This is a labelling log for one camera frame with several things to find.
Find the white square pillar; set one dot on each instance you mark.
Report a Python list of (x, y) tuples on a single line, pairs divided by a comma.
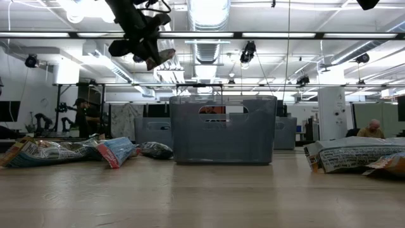
[(330, 104)]

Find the black office chair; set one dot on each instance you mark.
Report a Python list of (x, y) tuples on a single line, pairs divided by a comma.
[(352, 133)]

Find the grey translucent plastic bin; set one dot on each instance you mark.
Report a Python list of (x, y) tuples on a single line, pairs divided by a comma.
[(286, 136), (221, 142), (152, 136)]

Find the black ceiling spotlight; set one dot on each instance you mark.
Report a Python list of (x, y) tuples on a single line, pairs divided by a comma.
[(31, 60), (362, 58), (303, 79), (248, 52)]

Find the white draped sheet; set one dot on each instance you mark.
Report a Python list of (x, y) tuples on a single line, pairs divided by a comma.
[(123, 122)]

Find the white patterned snack bag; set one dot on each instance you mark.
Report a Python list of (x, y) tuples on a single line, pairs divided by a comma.
[(348, 156)]

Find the black background rig frame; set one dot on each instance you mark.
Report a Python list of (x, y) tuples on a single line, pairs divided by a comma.
[(79, 84)]

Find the dark blue Chewy bar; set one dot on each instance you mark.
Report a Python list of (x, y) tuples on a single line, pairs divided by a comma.
[(156, 150)]

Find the blue orange-ended granola bar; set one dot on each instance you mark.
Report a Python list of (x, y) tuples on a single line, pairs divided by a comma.
[(390, 164)]

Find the green and blue granola bar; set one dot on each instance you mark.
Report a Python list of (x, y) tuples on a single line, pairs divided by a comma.
[(47, 153)]

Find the orange background object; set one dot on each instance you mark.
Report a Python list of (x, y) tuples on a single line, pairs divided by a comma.
[(218, 110)]

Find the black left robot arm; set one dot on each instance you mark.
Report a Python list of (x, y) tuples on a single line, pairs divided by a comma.
[(123, 12)]

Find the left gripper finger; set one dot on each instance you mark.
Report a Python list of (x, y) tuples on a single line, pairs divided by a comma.
[(152, 55), (158, 46)]

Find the black background robot arm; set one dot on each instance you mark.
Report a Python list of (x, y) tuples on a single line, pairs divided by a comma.
[(42, 122)]

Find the person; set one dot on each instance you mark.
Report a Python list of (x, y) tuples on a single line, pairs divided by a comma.
[(371, 131), (83, 120)]

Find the silver ventilation duct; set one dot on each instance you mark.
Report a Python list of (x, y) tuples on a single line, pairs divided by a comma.
[(207, 19)]

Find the black wall monitor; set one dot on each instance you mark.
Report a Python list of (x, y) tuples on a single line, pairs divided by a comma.
[(402, 107), (9, 111)]

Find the blue red-ended granola bar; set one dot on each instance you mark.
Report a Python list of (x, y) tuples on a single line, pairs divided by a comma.
[(117, 150)]

